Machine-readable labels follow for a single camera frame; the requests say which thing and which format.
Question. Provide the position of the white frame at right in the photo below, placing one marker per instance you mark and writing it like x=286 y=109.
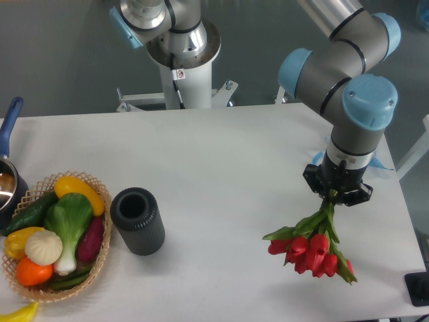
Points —
x=414 y=154

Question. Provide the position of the orange tangerine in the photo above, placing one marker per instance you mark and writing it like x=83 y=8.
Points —
x=29 y=273

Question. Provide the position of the dark grey ribbed vase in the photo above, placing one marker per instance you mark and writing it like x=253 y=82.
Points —
x=135 y=214

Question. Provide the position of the yellow banana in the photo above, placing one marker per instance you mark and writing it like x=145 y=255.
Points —
x=24 y=314

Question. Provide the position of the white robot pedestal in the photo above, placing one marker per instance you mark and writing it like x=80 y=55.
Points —
x=185 y=65

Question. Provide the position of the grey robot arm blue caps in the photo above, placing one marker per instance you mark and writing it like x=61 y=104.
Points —
x=336 y=83

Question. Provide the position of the black device at edge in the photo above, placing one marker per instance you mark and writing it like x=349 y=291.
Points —
x=417 y=286

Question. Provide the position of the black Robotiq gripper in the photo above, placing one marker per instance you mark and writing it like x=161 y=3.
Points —
x=346 y=182

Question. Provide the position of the dark green cucumber in basket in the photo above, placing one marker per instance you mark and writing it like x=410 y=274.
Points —
x=71 y=280

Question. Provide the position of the yellow bell pepper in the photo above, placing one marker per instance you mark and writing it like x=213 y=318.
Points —
x=15 y=242

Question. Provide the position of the blue ribbon strip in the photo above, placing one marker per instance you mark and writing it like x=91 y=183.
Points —
x=375 y=162
x=317 y=159

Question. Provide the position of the woven wicker basket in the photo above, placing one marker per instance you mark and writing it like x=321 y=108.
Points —
x=43 y=293

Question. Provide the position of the green bok choy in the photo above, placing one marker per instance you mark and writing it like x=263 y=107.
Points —
x=69 y=218

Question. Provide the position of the yellow squash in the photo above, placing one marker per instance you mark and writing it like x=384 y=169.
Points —
x=72 y=184

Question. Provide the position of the blue ribbon strip right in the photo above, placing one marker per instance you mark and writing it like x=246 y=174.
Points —
x=375 y=162

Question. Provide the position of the blue handled saucepan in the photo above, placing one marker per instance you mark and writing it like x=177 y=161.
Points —
x=13 y=186

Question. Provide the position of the red tulip bouquet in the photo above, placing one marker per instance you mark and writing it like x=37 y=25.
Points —
x=312 y=244

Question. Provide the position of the blue ribbon strip left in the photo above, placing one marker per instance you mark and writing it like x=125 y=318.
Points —
x=317 y=159

